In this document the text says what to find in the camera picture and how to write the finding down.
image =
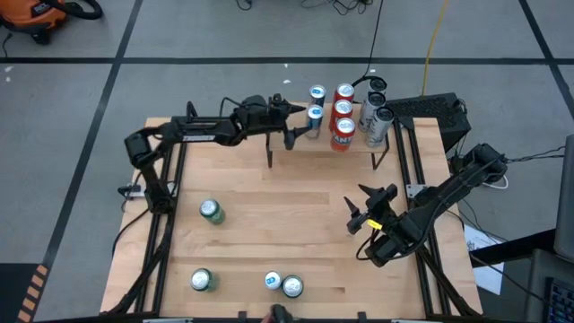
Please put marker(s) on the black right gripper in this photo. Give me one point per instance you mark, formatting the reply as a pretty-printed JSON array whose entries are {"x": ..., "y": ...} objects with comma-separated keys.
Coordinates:
[{"x": 376, "y": 211}]

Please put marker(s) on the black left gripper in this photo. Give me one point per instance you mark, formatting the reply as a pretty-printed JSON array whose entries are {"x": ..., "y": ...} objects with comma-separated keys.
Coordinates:
[{"x": 260, "y": 119}]

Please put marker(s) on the blue silver Red Bull can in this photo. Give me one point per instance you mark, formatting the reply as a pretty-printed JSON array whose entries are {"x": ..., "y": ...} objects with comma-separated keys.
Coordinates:
[
  {"x": 315, "y": 117},
  {"x": 317, "y": 93},
  {"x": 272, "y": 280}
]

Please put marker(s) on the orange Fanta soda can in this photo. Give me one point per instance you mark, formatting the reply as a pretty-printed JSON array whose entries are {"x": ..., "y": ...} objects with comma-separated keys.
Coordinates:
[
  {"x": 342, "y": 109},
  {"x": 345, "y": 91},
  {"x": 343, "y": 134}
]

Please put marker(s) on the tall white energy drink can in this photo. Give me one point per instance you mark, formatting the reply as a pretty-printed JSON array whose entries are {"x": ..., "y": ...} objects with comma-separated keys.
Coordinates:
[
  {"x": 379, "y": 128},
  {"x": 378, "y": 84},
  {"x": 372, "y": 107}
]

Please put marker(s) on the green Sprite soda can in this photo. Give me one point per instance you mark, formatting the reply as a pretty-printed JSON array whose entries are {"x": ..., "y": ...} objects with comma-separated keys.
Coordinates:
[
  {"x": 292, "y": 286},
  {"x": 211, "y": 210},
  {"x": 202, "y": 279}
]

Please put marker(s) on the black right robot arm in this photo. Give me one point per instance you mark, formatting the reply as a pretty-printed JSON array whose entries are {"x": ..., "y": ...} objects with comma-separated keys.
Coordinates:
[{"x": 448, "y": 193}]

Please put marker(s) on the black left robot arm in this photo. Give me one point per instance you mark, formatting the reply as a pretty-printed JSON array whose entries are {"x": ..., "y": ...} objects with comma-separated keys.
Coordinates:
[{"x": 197, "y": 134}]

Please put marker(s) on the wooden shelf with black legs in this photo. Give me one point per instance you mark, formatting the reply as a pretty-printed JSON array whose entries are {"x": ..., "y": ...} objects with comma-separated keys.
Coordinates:
[{"x": 309, "y": 145}]

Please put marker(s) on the yellow tape tag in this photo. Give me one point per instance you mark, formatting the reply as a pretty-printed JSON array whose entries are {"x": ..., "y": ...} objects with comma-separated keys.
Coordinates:
[{"x": 375, "y": 224}]

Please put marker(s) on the grey metal mounting plate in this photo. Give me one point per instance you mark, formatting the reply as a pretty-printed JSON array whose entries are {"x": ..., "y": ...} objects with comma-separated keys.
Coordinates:
[{"x": 413, "y": 190}]

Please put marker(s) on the black perforated computer case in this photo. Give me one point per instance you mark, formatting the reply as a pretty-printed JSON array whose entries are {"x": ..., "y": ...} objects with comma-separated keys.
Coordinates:
[{"x": 426, "y": 110}]

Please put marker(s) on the black rounded device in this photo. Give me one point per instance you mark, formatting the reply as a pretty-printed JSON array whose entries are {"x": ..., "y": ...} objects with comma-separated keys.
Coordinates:
[{"x": 281, "y": 314}]

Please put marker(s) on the white paper sheet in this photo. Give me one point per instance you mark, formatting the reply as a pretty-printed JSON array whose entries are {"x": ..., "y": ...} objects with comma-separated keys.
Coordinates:
[{"x": 491, "y": 278}]

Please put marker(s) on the dark grey desk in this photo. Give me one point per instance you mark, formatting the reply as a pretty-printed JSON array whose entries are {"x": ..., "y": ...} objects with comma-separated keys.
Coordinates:
[{"x": 538, "y": 278}]

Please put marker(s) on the grey cabinet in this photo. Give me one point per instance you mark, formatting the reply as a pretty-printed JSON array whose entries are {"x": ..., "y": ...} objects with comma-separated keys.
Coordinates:
[{"x": 566, "y": 202}]

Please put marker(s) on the backlit keyboard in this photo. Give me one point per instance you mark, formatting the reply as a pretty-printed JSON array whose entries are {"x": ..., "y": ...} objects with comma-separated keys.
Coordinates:
[{"x": 560, "y": 300}]

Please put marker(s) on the orange shop vacuum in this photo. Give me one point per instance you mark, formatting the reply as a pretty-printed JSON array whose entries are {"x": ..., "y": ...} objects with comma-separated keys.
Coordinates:
[{"x": 31, "y": 13}]

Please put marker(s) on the black mat with orange stripes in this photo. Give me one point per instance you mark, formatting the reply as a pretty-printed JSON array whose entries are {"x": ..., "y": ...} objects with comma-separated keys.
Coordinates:
[{"x": 13, "y": 296}]

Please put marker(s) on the small black table bracket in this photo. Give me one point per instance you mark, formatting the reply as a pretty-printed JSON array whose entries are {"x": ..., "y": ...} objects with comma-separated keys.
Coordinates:
[
  {"x": 242, "y": 316},
  {"x": 362, "y": 316}
]

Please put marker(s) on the black aluminium rail frame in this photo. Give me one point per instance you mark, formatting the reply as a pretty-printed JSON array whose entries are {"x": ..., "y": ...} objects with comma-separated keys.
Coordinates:
[{"x": 157, "y": 291}]

